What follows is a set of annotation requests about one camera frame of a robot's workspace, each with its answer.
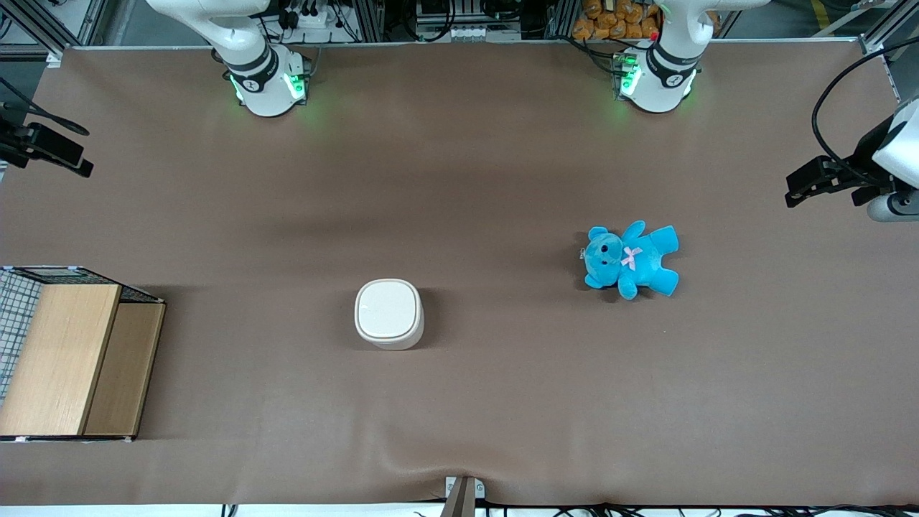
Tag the blue teddy bear plush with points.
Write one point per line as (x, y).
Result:
(632, 260)

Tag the white power strip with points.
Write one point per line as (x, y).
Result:
(312, 18)

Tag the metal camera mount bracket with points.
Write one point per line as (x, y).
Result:
(463, 495)

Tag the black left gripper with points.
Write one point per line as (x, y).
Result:
(860, 166)

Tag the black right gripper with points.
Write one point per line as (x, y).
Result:
(16, 141)

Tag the white lidded trash can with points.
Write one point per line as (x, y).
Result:
(388, 314)

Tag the aluminium frame post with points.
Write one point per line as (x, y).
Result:
(50, 25)
(887, 29)

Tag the orange plush toys pile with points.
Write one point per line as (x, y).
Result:
(617, 21)

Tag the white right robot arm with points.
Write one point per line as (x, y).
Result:
(255, 68)

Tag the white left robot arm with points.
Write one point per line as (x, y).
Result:
(664, 72)

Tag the brown table mat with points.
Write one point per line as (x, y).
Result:
(459, 402)

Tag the grey wrist camera cylinder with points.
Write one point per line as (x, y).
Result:
(894, 207)

